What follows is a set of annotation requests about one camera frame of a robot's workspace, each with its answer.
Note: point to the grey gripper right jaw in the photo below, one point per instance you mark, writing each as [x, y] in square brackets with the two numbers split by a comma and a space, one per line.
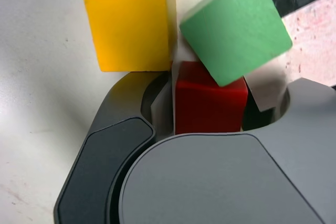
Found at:
[223, 182]

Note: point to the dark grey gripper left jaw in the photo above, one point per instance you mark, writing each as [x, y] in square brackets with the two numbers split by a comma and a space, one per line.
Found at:
[105, 150]

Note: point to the red cube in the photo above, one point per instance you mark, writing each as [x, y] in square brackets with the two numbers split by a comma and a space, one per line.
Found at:
[204, 108]

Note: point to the yellow cube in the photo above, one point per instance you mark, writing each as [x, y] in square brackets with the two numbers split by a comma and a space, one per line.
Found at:
[128, 27]

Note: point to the green cube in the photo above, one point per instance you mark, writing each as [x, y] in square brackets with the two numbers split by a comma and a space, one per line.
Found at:
[236, 30]

